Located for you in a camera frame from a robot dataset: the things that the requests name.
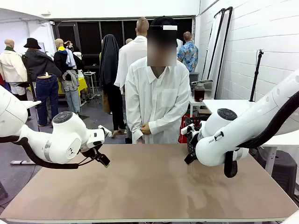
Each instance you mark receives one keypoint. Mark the grey bin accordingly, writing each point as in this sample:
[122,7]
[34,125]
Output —
[194,78]

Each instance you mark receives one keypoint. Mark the man in blue floral shirt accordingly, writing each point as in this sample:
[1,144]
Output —
[189,56]

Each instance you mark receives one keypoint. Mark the white table with T-foot leg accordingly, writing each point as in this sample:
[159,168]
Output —
[32,103]

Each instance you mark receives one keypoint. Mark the black tripod stand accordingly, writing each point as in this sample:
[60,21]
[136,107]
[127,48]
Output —
[257,72]

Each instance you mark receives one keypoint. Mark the yellow covered table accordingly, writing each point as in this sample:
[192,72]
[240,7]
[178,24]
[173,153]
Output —
[83,85]

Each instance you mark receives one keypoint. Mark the black cap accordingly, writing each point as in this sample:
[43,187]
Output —
[161,21]

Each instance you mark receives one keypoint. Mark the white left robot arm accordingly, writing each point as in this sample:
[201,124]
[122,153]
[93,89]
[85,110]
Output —
[63,140]

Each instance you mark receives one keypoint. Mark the black plastic stool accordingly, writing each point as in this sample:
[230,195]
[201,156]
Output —
[282,168]

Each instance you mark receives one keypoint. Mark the mannequin in black yellow jacket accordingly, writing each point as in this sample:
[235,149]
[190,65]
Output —
[61,60]

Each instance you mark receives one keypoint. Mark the person in white shirt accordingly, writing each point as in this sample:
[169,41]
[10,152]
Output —
[158,100]

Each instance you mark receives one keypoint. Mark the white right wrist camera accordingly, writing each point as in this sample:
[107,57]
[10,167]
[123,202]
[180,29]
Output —
[188,129]

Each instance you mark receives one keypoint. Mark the large white side table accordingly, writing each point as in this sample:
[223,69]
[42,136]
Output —
[233,105]

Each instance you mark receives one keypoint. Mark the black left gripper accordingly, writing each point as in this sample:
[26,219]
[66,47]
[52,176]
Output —
[91,152]

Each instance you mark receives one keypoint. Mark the mannequin with black hat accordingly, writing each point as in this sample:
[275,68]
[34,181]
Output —
[39,63]

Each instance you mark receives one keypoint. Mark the mannequin in cream jacket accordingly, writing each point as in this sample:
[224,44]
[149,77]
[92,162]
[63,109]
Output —
[10,67]

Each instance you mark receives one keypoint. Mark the white stool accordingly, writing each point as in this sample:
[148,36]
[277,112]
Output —
[90,73]

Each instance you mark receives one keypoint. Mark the bare mannequin head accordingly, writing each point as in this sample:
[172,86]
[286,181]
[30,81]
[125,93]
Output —
[129,41]

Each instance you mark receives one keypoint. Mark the grey metal tool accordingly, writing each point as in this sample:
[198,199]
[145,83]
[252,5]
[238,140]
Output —
[203,81]

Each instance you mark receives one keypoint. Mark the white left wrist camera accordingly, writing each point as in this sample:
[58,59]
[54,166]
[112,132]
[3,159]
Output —
[105,131]

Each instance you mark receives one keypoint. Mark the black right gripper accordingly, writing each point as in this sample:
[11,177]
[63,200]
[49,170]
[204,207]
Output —
[195,144]

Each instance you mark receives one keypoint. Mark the black-framed white reflector panel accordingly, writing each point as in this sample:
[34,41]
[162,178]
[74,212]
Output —
[222,58]
[213,46]

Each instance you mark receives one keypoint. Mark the small white table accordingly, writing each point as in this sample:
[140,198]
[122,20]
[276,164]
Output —
[192,103]

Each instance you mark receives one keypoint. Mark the person's right forearm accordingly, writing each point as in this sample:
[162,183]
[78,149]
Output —
[134,126]

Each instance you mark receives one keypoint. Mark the red crate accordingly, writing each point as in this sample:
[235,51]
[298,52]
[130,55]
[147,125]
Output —
[183,137]

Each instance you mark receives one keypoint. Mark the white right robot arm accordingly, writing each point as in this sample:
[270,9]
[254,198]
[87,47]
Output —
[219,149]

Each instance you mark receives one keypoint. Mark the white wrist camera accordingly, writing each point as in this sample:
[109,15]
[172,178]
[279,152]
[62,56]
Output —
[105,131]
[188,129]

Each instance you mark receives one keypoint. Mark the person's left hand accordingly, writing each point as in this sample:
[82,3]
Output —
[146,129]

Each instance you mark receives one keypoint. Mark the person's left forearm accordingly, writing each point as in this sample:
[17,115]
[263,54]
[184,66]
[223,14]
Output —
[168,123]

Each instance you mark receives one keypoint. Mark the glass jar of brown liquid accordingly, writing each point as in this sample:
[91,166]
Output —
[199,94]

